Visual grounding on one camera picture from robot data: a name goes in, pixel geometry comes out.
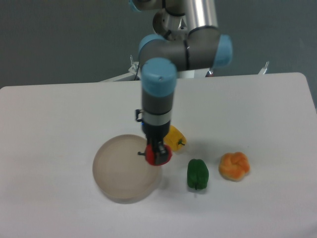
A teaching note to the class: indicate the yellow bell pepper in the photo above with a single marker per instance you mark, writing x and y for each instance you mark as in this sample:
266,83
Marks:
175,139

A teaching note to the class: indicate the green bell pepper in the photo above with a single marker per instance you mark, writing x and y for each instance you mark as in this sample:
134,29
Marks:
197,174

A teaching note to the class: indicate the orange knotted bread roll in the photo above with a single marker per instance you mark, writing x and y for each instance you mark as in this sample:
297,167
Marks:
234,166

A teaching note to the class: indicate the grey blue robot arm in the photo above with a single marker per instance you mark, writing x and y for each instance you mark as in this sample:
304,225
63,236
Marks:
194,43

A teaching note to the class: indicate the beige round plate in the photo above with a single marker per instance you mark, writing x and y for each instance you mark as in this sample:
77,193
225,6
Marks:
123,175

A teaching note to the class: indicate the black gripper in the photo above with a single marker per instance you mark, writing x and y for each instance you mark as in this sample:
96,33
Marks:
155,128

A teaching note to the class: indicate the red bell pepper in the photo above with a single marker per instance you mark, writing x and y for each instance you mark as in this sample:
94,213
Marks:
157,157

